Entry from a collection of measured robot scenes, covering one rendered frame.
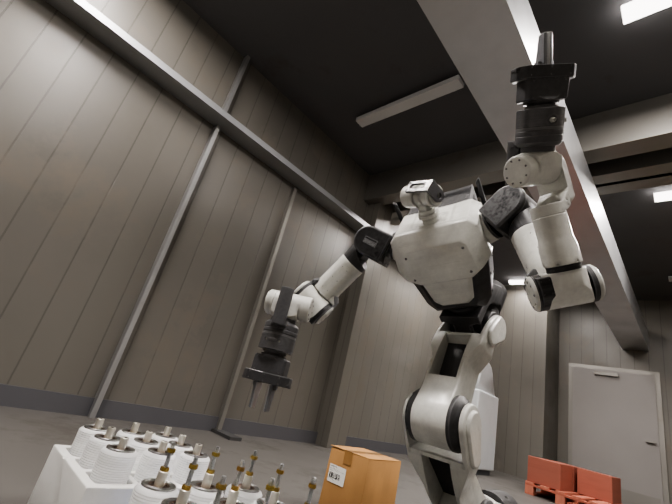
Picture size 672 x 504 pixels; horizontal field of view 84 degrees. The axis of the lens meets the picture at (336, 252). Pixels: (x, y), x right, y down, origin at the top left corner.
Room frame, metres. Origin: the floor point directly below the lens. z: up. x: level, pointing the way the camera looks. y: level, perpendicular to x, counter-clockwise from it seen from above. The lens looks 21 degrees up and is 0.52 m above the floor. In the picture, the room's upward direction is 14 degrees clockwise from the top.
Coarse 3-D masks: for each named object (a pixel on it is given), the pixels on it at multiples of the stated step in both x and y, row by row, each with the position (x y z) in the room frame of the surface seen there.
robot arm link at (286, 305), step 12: (288, 288) 0.91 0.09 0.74; (276, 300) 0.95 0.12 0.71; (288, 300) 0.91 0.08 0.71; (300, 300) 0.94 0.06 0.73; (312, 300) 0.95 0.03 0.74; (276, 312) 0.91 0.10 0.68; (288, 312) 0.94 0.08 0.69; (300, 312) 0.94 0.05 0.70; (276, 324) 0.93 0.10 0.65; (288, 324) 0.94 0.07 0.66
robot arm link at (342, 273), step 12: (336, 264) 1.15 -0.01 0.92; (348, 264) 1.13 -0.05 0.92; (324, 276) 1.18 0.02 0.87; (336, 276) 1.16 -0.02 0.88; (348, 276) 1.15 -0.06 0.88; (300, 288) 1.18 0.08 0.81; (324, 288) 1.18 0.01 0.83; (336, 288) 1.17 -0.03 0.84; (336, 300) 1.20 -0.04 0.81; (324, 312) 1.18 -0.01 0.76
